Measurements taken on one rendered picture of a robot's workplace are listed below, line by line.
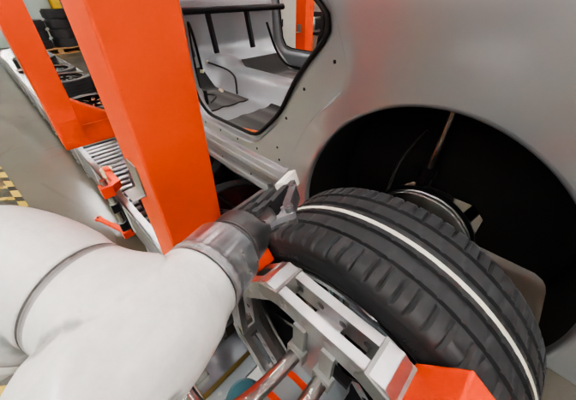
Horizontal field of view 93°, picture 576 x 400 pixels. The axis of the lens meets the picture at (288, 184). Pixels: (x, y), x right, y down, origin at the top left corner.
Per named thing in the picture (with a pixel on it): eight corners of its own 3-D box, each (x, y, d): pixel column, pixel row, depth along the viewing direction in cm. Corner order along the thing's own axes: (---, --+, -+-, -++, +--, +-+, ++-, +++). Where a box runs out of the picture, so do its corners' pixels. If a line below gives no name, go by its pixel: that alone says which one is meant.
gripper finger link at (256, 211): (249, 212, 37) (257, 211, 37) (281, 181, 47) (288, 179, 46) (258, 236, 38) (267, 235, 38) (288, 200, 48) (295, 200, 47)
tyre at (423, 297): (534, 185, 41) (272, 184, 91) (495, 285, 27) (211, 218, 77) (557, 462, 58) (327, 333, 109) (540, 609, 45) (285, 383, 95)
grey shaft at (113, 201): (135, 236, 200) (110, 181, 171) (128, 240, 197) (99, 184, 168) (130, 230, 205) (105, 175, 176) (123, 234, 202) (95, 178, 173)
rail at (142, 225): (233, 325, 136) (227, 300, 123) (218, 338, 130) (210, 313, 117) (87, 154, 275) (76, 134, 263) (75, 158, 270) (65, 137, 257)
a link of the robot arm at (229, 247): (249, 319, 28) (273, 278, 33) (215, 243, 25) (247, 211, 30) (185, 313, 32) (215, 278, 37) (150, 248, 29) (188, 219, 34)
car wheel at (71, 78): (65, 86, 435) (58, 70, 422) (105, 86, 433) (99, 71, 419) (32, 99, 382) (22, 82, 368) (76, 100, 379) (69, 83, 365)
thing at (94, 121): (154, 125, 249) (142, 86, 228) (90, 144, 218) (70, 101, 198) (147, 120, 258) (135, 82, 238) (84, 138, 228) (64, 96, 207)
